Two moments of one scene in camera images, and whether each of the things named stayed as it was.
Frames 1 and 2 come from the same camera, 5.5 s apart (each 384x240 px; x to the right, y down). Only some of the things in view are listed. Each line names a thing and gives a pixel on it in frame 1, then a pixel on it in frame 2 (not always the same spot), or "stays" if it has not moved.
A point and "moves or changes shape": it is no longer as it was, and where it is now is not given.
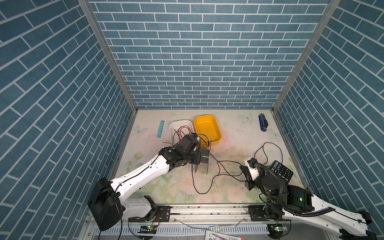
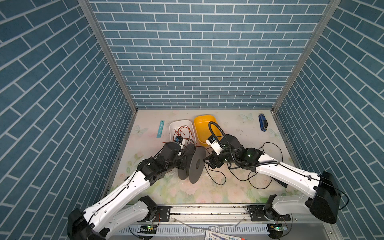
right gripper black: (248, 183) -> (213, 155)
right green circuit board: (276, 230) stays
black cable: (230, 161) moves or changes shape
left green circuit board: (147, 229) stays
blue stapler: (263, 122) stays
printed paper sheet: (210, 235) stays
